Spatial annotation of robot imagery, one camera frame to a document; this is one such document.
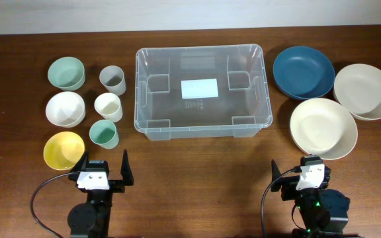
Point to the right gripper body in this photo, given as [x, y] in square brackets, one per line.
[289, 185]

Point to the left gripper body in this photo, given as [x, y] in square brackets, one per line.
[116, 186]

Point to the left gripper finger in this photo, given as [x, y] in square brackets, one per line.
[81, 165]
[125, 171]

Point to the cream plate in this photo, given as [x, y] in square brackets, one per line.
[324, 128]

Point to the beige plate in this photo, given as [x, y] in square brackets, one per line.
[357, 87]

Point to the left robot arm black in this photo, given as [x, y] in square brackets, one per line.
[92, 218]

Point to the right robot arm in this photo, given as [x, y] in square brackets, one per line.
[323, 210]

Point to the clear plastic storage container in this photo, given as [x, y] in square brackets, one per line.
[243, 106]

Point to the white label in container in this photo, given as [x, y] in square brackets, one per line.
[199, 89]

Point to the yellow bowl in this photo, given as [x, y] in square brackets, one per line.
[63, 150]

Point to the mint green cup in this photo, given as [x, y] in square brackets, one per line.
[104, 133]

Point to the white bowl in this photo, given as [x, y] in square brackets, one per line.
[65, 109]

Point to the cream cup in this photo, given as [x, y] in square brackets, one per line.
[109, 106]

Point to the mint green bowl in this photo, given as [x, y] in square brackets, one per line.
[67, 73]

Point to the grey cup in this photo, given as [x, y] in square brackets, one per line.
[113, 79]

